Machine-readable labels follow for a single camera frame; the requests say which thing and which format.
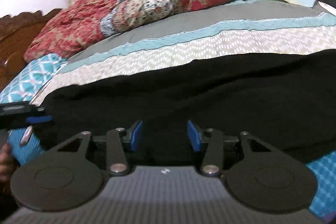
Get person's left hand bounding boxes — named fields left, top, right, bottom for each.
left=0, top=143, right=15, bottom=184

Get patterned bed sheet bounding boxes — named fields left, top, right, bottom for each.
left=0, top=0, right=336, bottom=219

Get black pants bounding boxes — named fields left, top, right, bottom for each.
left=34, top=50, right=335, bottom=165

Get red floral patchwork quilt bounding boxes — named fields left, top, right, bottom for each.
left=23, top=0, right=237, bottom=62

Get teal lattice pillow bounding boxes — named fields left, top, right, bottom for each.
left=1, top=53, right=67, bottom=103

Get carved wooden headboard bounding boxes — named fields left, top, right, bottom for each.
left=0, top=9, right=61, bottom=89

